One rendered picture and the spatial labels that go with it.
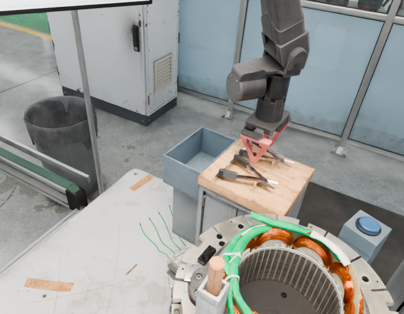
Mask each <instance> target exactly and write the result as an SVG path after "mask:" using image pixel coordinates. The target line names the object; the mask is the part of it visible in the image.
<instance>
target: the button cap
mask: <svg viewBox="0 0 404 314"><path fill-rule="evenodd" d="M358 224H359V226H360V227H361V228H362V229H363V230H364V231H366V232H369V233H377V232H378V231H379V229H380V224H379V223H378V222H377V221H376V220H375V219H373V218H371V217H367V216H364V217H361V218H360V219H359V221H358Z"/></svg>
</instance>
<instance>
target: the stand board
mask: <svg viewBox="0 0 404 314"><path fill-rule="evenodd" d="M244 147H245V145H244V143H243V141H242V139H239V140H238V141H237V142H235V144H234V145H233V146H231V147H230V148H229V149H228V150H227V151H225V152H224V153H223V154H222V155H221V156H220V157H219V158H218V159H217V160H216V161H215V162H214V163H212V164H211V165H210V166H209V167H208V168H206V169H205V170H204V171H203V172H202V173H201V174H200V175H199V176H198V184H200V185H202V186H204V187H206V188H208V189H210V190H212V191H214V192H216V193H218V194H220V195H222V196H224V197H226V198H228V199H230V200H232V201H234V202H236V203H238V204H240V205H242V206H244V207H246V208H248V209H250V210H252V211H254V212H256V213H258V214H274V215H276V220H277V215H280V216H286V217H287V215H288V213H289V212H290V210H291V209H292V207H293V206H294V204H295V203H296V201H297V200H298V198H299V196H300V195H301V193H302V192H303V190H304V189H305V187H306V186H307V184H308V182H309V181H310V179H311V178H312V176H313V173H314V170H315V169H314V168H311V167H309V166H306V165H304V164H301V163H298V162H296V161H294V160H292V159H289V158H286V157H284V156H281V155H279V156H280V157H282V158H285V159H288V160H291V161H294V163H291V162H288V161H285V163H287V164H288V165H290V166H291V168H290V167H288V166H286V165H284V164H282V163H280V162H277V164H276V165H275V167H273V168H272V169H271V164H272V161H269V160H264V159H259V160H258V162H257V163H253V162H252V161H250V159H249V158H245V157H242V158H244V159H245V160H247V161H248V162H249V164H250V165H251V166H252V167H253V168H254V169H255V170H256V171H258V172H259V173H260V174H261V175H262V176H264V177H265V178H267V179H271V180H273V181H277V182H278V184H276V183H271V182H268V184H270V185H271V186H273V187H274V188H275V189H272V188H270V187H269V186H266V185H265V184H263V183H260V185H259V186H258V187H257V188H256V189H255V190H254V189H253V186H254V182H255V181H248V180H243V179H236V180H233V179H229V178H225V177H222V176H221V177H220V178H219V179H218V180H217V181H216V182H215V181H214V176H215V175H216V174H217V173H218V172H219V169H220V168H222V169H223V168H224V167H225V166H226V165H227V164H228V163H229V162H230V161H231V160H232V159H233V158H234V155H235V154H238V153H239V150H240V149H243V148H244ZM251 148H252V152H255V153H257V154H258V153H259V151H260V148H259V147H258V146H256V145H254V144H253V145H252V147H251ZM228 170H229V171H234V172H237V173H238V174H241V175H245V176H253V177H256V176H255V175H254V174H253V173H252V172H249V171H248V169H247V168H244V167H243V166H241V165H240V164H239V163H237V162H235V163H234V164H233V165H232V167H230V168H229V169H228Z"/></svg>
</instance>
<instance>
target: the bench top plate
mask: <svg viewBox="0 0 404 314"><path fill-rule="evenodd" d="M148 174H149V173H146V172H144V171H142V170H140V169H136V168H133V169H132V170H130V171H129V172H128V173H127V174H125V175H124V176H123V177H122V178H120V179H119V180H118V181H117V182H116V183H115V184H113V185H112V186H111V187H109V188H108V189H107V190H106V191H105V192H104V193H102V194H101V195H100V196H99V197H98V198H96V199H95V200H94V201H92V202H91V203H90V204H89V205H88V206H87V207H85V208H84V209H83V210H81V211H80V212H79V213H78V214H77V215H76V216H74V217H73V218H72V219H71V220H70V221H69V222H67V223H66V224H65V225H63V226H62V227H61V228H60V229H59V230H58V231H56V232H55V233H54V234H52V235H51V236H50V237H49V238H48V239H47V240H45V241H44V242H43V243H42V244H41V245H39V246H38V247H37V248H36V249H34V250H33V251H32V252H31V253H30V254H29V255H27V256H26V257H25V258H23V259H22V260H21V261H20V262H19V263H18V264H16V265H15V266H14V267H13V268H12V269H10V270H9V271H8V272H6V273H5V274H4V275H3V276H2V277H1V278H0V314H168V313H169V309H170V303H171V299H172V298H171V285H172V286H174V281H175V280H173V279H172V278H171V277H170V276H169V275H168V274H167V273H166V271H167V270H168V269H169V268H168V264H169V263H170V259H169V258H172V257H173V256H174V253H177V252H180V251H182V250H183V249H184V248H185V247H186V246H185V245H184V244H183V243H182V241H181V240H180V238H179V237H178V235H176V234H174V233H172V227H173V217H172V215H171V211H172V213H173V187H172V186H170V185H168V184H166V183H164V182H163V180H162V179H160V178H158V177H156V176H155V177H154V178H153V179H151V180H150V181H149V182H147V183H146V184H144V185H143V186H142V187H140V188H138V189H137V190H136V191H132V190H131V189H130V188H129V187H131V186H133V185H134V184H136V183H137V182H139V181H140V180H141V179H143V178H144V177H145V176H147V175H148ZM150 175H151V174H150ZM152 176H153V175H152ZM169 204H170V207H171V211H170V207H169ZM158 212H159V213H160V214H161V216H162V218H163V219H164V221H165V223H166V225H167V227H168V230H169V232H170V235H171V238H172V239H173V242H174V243H175V244H176V245H177V246H178V247H179V248H180V249H181V250H180V249H179V248H177V246H176V245H175V244H174V243H173V242H172V240H171V238H170V235H169V233H168V230H167V228H166V225H165V223H164V222H163V219H162V218H161V216H160V215H159V213H158ZM148 217H149V218H150V219H151V221H152V222H153V223H154V225H155V227H156V229H157V231H158V233H159V235H160V238H161V240H162V241H163V243H164V244H165V245H167V246H168V247H169V248H171V249H172V250H173V251H174V253H173V252H172V251H171V250H170V249H169V248H167V247H166V246H165V245H163V244H162V242H161V240H160V238H159V236H158V234H157V232H156V229H155V227H154V225H153V224H152V222H151V221H150V220H149V218H148ZM140 224H141V225H142V229H143V231H144V233H145V234H146V235H147V237H148V238H149V239H151V240H152V241H153V242H154V243H155V244H156V245H157V247H158V248H159V250H160V251H162V252H164V253H166V254H167V255H168V256H169V258H168V257H167V256H166V255H165V254H164V253H161V252H159V251H158V249H157V247H156V246H155V245H154V244H153V243H152V242H151V241H150V240H149V239H148V238H147V237H146V236H145V235H144V233H143V231H142V229H141V227H140ZM28 277H29V278H36V279H42V280H51V281H58V282H71V283H74V286H73V287H72V290H71V292H58V291H52V290H41V289H36V288H27V287H24V284H25V282H26V280H27V278H28Z"/></svg>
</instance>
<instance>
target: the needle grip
mask: <svg viewBox="0 0 404 314"><path fill-rule="evenodd" d="M224 265H225V261H224V259H222V258H221V257H219V256H216V257H212V259H211V260H210V262H209V270H208V281H207V287H206V291H207V292H208V293H210V294H212V295H214V296H215V297H217V296H218V295H219V294H220V291H221V284H222V279H223V272H224Z"/></svg>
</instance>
